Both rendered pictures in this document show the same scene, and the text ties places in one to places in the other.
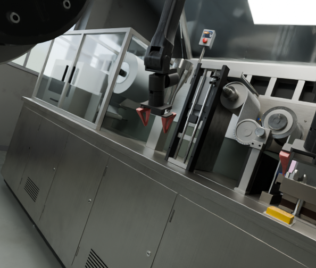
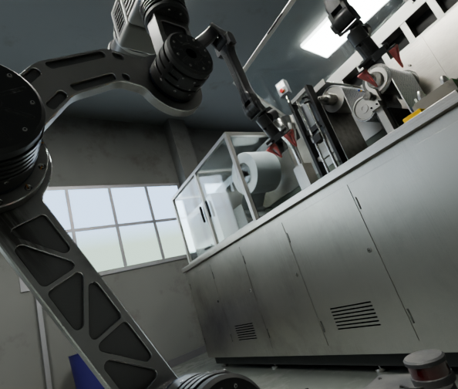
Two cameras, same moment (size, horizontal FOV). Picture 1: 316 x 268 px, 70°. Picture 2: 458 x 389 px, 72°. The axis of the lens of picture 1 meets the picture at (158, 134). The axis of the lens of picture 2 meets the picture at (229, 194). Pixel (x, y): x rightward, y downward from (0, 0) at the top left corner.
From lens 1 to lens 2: 75 cm
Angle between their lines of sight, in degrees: 24
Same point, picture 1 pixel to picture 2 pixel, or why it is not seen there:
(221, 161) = not seen: hidden behind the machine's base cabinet
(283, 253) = (438, 132)
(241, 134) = (362, 114)
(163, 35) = (245, 93)
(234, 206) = (382, 142)
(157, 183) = (328, 195)
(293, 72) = not seen: hidden behind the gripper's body
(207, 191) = (360, 156)
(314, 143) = (363, 52)
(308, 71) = (376, 36)
